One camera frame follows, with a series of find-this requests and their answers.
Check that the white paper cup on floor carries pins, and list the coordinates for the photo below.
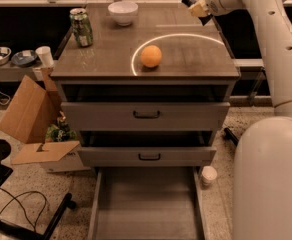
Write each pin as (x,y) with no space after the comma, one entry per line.
(209,175)

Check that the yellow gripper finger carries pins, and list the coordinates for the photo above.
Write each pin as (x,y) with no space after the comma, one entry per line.
(198,8)

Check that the black cart frame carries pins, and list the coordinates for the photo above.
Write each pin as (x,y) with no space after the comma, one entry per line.
(20,233)

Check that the grey drawer cabinet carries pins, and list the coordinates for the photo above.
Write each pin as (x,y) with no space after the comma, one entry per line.
(192,53)

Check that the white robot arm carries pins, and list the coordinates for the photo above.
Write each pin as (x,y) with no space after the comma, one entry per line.
(262,188)

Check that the white bowl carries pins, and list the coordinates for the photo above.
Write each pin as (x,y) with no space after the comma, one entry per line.
(123,12)

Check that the orange fruit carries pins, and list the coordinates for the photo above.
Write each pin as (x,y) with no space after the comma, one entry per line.
(151,56)

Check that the bottom grey drawer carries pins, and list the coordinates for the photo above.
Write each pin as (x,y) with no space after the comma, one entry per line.
(146,203)

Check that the open cardboard box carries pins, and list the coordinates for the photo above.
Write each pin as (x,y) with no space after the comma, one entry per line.
(31,112)

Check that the blue patterned bowl right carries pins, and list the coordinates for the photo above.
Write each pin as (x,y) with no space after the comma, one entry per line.
(24,58)

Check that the grey drawer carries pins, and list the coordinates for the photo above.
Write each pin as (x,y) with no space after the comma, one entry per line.
(145,107)
(146,148)
(146,203)

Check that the top grey drawer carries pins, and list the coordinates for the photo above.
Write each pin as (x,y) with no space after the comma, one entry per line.
(145,107)

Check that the middle grey drawer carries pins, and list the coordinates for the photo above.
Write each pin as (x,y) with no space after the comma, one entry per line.
(146,148)

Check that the green soda can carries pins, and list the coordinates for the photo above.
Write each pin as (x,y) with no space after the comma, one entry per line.
(81,27)

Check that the white paper cup on shelf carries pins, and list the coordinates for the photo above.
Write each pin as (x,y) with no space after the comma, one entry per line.
(45,56)

